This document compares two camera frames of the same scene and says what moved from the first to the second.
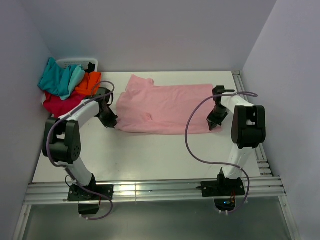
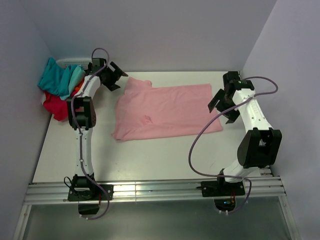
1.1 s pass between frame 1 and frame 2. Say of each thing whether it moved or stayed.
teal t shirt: stayed
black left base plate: stayed
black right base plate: stayed
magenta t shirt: stayed
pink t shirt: moved
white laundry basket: stayed
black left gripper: moved
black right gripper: moved
